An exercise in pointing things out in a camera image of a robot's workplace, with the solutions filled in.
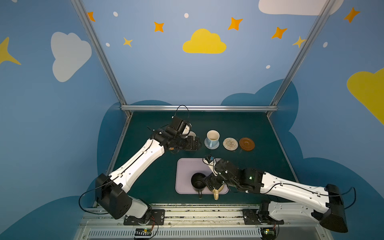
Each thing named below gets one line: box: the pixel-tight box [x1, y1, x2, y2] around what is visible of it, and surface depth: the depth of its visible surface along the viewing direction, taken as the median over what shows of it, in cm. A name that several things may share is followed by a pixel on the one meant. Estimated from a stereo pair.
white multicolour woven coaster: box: [222, 137, 239, 151], surface depth 106 cm
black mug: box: [191, 172, 207, 199], surface depth 79 cm
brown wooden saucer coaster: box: [239, 137, 255, 152], surface depth 106 cm
